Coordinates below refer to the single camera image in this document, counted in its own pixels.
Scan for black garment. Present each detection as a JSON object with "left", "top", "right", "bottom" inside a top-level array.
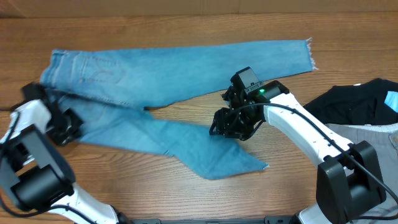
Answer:
[{"left": 304, "top": 78, "right": 397, "bottom": 125}]

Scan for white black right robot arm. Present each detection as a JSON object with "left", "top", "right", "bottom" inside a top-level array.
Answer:
[{"left": 209, "top": 81, "right": 387, "bottom": 223}]

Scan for grey garment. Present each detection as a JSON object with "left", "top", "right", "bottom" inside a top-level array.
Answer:
[{"left": 326, "top": 123, "right": 397, "bottom": 223}]

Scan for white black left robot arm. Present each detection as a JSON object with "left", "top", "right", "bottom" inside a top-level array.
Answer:
[{"left": 1, "top": 83, "right": 131, "bottom": 224}]

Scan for light blue denim jeans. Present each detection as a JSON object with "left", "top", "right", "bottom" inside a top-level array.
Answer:
[{"left": 40, "top": 39, "right": 315, "bottom": 180}]

